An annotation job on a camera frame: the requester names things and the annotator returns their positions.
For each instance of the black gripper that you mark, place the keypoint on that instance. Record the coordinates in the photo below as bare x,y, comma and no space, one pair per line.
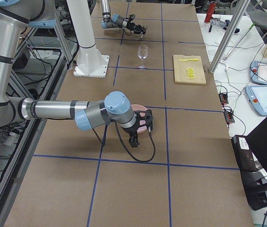
130,131
135,26

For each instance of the clear wine glass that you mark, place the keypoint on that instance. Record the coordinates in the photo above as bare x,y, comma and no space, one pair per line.
142,55

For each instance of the wooden cutting board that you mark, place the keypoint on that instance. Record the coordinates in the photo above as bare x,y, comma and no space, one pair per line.
180,70

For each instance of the yellow plastic knife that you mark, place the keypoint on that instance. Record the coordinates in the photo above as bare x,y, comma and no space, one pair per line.
185,60

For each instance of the red bottle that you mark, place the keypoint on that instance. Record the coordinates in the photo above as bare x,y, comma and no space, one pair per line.
210,11

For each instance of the far blue teach pendant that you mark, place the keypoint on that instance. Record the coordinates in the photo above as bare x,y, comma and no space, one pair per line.
258,72

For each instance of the blue teach pendant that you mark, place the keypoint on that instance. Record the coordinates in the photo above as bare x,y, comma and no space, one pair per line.
258,72
257,96

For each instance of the near blue teach pendant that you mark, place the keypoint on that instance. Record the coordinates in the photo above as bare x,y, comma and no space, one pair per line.
257,96

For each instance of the black computer box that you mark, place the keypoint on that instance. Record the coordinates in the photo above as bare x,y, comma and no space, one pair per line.
250,172

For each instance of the white camera pedestal column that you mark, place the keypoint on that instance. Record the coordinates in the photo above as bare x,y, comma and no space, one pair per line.
90,62

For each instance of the green handled reacher stick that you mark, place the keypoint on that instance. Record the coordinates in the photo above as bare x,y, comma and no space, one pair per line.
236,45

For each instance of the aluminium frame post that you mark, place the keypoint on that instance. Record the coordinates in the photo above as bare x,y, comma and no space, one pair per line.
228,34

